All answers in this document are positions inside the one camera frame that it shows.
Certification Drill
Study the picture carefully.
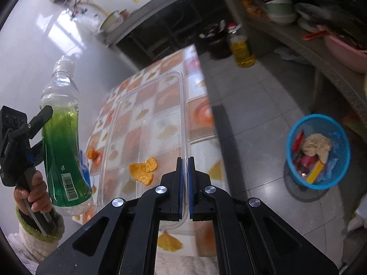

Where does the green plastic drink bottle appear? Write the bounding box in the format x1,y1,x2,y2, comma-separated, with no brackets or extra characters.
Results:
40,57,93,216

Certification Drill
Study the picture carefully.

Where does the clear plastic tray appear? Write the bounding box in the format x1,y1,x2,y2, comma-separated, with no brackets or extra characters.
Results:
97,70,192,231

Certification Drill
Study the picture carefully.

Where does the red snack bag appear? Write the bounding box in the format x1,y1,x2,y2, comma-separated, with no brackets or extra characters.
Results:
292,129,304,155

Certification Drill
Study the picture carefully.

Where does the green sleeve left forearm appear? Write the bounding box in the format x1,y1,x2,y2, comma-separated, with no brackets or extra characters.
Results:
7,208,65,272

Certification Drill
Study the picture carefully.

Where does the blue trash basket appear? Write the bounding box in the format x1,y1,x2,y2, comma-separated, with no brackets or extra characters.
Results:
286,114,351,190

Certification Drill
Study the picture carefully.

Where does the concrete kitchen counter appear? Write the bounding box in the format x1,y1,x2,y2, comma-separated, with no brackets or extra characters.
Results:
103,0,366,121

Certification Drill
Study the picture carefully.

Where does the left hand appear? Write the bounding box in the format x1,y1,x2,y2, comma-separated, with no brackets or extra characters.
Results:
14,171,52,216

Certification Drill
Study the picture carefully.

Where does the small orange peel piece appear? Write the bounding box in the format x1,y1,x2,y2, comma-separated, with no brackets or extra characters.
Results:
86,147,99,161

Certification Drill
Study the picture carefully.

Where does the yellow paper wrapper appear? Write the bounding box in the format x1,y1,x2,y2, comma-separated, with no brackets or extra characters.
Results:
306,160,325,184

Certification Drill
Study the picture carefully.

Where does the patterned tablecloth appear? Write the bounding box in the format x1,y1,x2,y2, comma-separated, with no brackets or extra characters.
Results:
73,45,228,223

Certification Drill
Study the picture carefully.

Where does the white enamel basin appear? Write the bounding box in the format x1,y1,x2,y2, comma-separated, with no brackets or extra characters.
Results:
100,11,123,33

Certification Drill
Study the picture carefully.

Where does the yellow cooking oil bottle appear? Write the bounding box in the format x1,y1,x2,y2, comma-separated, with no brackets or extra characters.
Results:
228,23,256,68

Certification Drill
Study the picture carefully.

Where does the pink plastic basin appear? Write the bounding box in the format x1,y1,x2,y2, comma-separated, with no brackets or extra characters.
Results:
324,35,367,74

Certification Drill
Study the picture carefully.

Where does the stack of green white bowls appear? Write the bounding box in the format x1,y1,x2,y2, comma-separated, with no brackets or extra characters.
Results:
264,0,297,25

